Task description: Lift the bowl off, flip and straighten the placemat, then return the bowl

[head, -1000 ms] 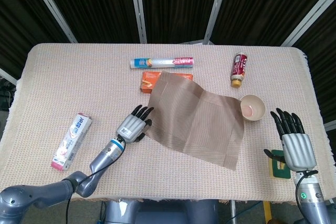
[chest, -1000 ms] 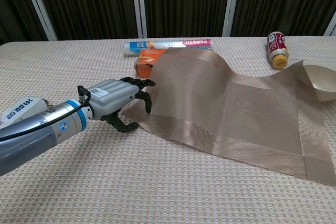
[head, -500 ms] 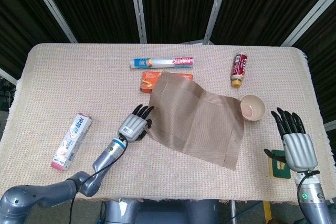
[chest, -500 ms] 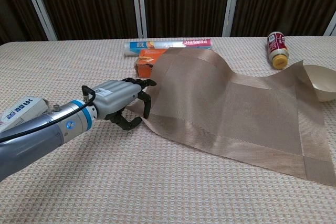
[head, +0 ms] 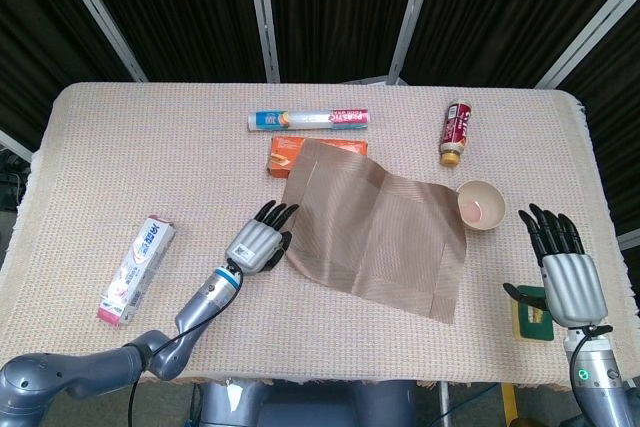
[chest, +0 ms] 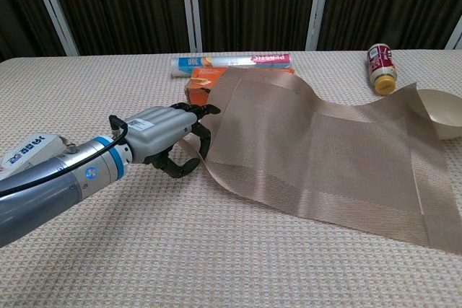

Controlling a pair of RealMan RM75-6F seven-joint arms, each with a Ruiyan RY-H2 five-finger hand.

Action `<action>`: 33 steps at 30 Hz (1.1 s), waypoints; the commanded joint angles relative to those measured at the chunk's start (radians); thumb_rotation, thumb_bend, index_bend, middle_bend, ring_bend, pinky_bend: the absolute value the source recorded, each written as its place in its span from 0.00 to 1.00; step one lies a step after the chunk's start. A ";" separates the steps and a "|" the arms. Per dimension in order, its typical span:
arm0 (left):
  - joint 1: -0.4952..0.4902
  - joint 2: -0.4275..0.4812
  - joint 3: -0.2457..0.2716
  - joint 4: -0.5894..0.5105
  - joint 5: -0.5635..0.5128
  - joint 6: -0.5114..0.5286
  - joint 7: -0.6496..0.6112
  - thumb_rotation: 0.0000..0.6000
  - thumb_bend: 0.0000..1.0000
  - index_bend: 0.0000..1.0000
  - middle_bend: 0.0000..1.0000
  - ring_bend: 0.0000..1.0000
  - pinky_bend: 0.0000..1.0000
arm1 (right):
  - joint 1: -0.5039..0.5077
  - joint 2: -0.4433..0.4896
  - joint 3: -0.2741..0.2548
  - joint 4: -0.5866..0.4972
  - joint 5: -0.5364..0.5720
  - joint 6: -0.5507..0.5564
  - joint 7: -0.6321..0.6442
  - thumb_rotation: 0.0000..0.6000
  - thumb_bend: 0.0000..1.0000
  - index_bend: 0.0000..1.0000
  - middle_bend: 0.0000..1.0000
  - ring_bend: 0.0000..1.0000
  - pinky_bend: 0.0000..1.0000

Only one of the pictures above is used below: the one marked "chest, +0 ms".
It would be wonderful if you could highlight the dark pleated curtain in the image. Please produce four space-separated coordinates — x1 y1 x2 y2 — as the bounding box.
0 0 462 62

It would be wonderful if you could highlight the beige bowl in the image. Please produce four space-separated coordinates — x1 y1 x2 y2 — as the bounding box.
417 88 462 141

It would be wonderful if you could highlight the white toothpaste box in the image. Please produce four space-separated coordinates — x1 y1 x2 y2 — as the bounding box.
0 131 69 179

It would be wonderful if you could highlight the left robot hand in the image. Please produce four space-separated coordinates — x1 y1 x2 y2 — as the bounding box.
108 102 222 179

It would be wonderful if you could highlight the pink checked tablecloth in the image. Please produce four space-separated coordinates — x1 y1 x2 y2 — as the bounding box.
0 49 462 308

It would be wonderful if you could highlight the red bottle yellow cap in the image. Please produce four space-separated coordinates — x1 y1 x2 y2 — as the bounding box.
367 43 397 97

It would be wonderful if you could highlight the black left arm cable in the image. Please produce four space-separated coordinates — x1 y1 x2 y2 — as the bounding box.
0 115 130 195

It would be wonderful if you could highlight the white screen frame post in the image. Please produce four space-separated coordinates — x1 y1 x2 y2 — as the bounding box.
179 0 203 53
27 0 80 57
305 0 332 52
444 17 462 50

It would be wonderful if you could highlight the brown woven placemat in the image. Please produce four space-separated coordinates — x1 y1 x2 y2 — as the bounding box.
179 66 462 255

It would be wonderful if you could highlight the orange biscuit box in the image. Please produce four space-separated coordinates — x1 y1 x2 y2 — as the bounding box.
184 66 295 107

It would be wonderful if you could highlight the plastic wrap roll box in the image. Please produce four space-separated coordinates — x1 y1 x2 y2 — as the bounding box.
170 52 292 80

